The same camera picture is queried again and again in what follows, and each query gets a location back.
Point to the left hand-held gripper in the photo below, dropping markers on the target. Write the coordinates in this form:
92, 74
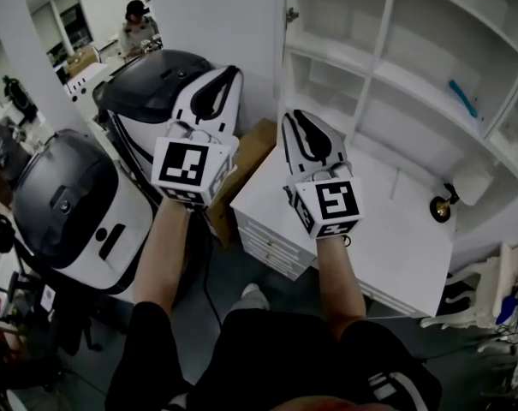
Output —
181, 165

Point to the white cabinet hutch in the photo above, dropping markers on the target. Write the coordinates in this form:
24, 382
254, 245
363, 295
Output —
380, 37

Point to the blue cloth item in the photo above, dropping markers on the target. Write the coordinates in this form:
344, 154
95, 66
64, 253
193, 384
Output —
509, 308

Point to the white ornate chair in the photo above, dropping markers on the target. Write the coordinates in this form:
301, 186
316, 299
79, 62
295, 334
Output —
477, 289

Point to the brown cardboard box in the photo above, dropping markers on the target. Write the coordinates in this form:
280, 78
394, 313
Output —
258, 144

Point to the person's right forearm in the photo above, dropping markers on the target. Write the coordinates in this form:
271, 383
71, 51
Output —
342, 285

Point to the white table lamp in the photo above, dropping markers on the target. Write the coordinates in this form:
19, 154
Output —
472, 184

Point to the person's left forearm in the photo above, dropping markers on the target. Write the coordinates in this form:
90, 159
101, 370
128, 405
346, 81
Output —
164, 255

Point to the blue curved plastic item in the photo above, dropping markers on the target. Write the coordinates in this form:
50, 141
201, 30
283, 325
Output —
464, 97

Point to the person's black striped clothing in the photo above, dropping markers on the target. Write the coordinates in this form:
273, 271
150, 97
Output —
275, 358

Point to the white box with holes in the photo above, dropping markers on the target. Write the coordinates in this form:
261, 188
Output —
85, 81

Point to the small cardboard box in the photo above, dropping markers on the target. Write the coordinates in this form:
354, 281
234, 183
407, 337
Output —
81, 60

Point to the person's white shoe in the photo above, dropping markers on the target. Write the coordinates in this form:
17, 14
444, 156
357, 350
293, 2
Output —
254, 296

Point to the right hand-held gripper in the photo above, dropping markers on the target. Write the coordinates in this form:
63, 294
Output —
335, 199

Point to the white desk with drawers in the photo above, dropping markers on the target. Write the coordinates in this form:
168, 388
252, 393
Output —
391, 251

